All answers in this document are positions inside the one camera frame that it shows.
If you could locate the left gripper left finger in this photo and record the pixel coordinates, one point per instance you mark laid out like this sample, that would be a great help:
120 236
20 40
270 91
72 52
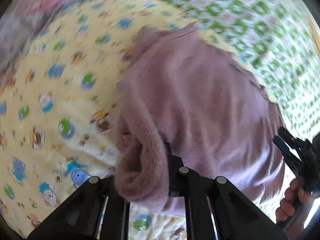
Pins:
116 217

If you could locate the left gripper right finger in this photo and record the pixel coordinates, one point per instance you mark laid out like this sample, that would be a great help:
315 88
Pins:
187 183

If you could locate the pink floral blanket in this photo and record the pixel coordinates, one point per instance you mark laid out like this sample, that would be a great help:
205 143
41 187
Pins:
19 20

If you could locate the green white patterned quilt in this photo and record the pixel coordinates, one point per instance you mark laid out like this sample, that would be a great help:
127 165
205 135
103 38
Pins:
276 38

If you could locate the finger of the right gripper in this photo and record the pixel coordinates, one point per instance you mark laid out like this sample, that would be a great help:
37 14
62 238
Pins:
289 158
289 139

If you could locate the mauve knit sweater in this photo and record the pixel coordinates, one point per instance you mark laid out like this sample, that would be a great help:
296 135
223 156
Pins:
213 113

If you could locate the yellow cartoon animal bedsheet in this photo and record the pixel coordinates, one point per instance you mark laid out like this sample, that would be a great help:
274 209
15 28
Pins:
58 110

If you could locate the person's right hand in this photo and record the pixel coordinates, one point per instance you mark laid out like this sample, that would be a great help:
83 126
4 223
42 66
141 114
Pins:
286 209

